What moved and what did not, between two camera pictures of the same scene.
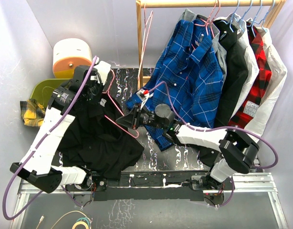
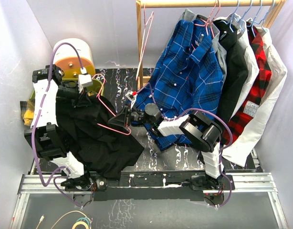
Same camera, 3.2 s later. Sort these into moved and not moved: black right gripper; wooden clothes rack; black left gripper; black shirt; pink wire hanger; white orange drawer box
Moved: pink wire hanger; black left gripper
Not moved: white orange drawer box; black shirt; wooden clothes rack; black right gripper
